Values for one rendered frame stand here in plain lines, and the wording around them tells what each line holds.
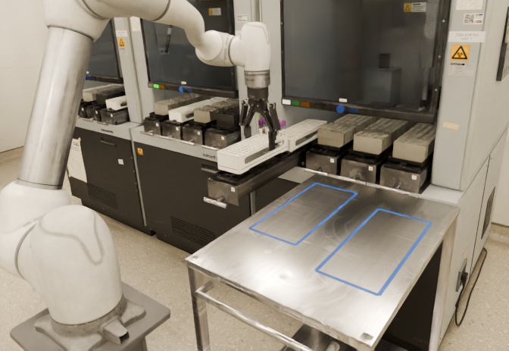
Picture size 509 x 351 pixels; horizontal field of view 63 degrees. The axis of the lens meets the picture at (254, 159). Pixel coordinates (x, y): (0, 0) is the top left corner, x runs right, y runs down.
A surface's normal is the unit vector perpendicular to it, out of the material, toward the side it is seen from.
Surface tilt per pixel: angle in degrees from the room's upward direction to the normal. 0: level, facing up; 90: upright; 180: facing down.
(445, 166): 90
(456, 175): 90
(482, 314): 0
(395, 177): 90
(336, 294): 0
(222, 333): 0
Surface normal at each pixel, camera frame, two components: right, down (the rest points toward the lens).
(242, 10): -0.61, 0.30
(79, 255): 0.50, 0.04
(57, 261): 0.04, 0.14
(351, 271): -0.04, -0.93
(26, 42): 0.79, 0.18
